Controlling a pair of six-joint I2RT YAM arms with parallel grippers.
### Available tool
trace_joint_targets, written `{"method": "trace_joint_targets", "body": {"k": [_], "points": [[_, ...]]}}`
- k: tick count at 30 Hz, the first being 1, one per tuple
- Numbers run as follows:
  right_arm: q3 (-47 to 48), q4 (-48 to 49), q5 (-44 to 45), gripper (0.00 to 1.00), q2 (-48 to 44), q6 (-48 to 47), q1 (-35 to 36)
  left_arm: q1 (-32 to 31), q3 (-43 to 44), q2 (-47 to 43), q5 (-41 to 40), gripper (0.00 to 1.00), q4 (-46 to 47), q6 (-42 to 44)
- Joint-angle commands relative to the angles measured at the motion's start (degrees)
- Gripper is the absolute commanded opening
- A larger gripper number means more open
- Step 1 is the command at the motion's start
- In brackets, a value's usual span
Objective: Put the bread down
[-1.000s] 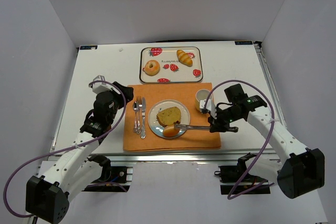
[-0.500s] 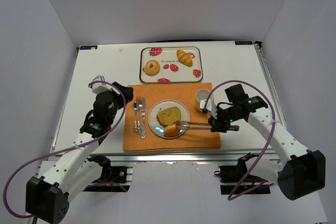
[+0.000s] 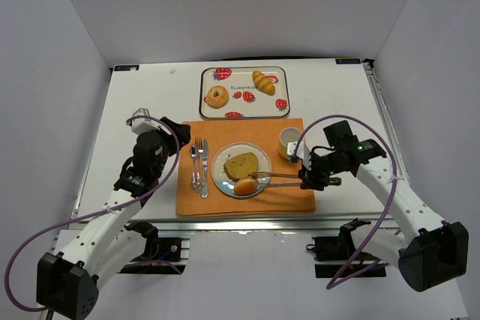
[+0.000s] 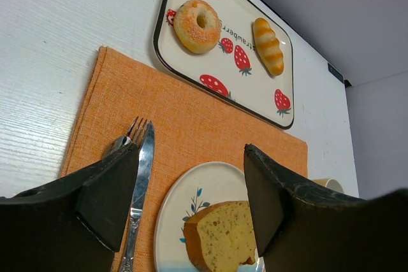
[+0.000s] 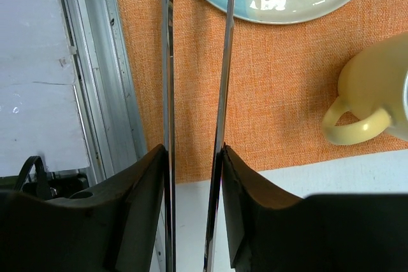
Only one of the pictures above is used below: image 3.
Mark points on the orange cloth placemat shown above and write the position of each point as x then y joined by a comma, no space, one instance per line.
263,133

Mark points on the striped bread roll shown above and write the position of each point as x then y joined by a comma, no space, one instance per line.
263,83

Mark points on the silver spoon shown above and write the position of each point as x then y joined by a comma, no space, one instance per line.
193,156

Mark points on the left corner label sticker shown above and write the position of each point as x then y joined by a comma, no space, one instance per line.
126,67

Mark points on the silver table knife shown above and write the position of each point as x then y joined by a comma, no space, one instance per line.
205,156

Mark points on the sliced loaf cake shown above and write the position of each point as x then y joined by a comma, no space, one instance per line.
241,166

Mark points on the glossy orange bun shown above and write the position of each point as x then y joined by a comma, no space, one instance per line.
245,186

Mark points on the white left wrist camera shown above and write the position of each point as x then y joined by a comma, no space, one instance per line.
140,122

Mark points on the silver fork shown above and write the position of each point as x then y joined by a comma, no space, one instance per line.
199,147

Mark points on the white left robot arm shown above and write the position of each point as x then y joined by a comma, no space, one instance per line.
69,282

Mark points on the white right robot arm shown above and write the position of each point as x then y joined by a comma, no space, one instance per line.
426,249

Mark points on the yellow mug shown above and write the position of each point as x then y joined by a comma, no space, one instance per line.
287,135

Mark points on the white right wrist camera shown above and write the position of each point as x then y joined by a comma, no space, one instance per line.
298,152

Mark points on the corner label sticker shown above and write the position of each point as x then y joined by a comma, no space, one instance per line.
126,67
346,61

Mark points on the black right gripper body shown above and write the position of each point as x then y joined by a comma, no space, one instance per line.
310,177

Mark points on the metal serving tongs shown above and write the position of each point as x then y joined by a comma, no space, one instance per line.
281,184

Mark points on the white strawberry tray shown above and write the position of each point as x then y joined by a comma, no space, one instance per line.
245,100

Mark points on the white blue ceramic plate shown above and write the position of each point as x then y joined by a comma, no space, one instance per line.
220,178

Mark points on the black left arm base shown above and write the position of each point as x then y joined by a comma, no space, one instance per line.
162,254

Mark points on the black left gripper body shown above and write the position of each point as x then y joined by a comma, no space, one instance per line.
179,134

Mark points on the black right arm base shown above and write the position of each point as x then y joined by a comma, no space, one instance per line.
330,252

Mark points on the sugared donut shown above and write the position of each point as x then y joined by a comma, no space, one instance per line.
217,97

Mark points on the right corner label sticker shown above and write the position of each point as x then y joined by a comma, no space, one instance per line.
346,61

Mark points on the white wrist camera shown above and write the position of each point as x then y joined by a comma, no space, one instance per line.
140,122
298,152

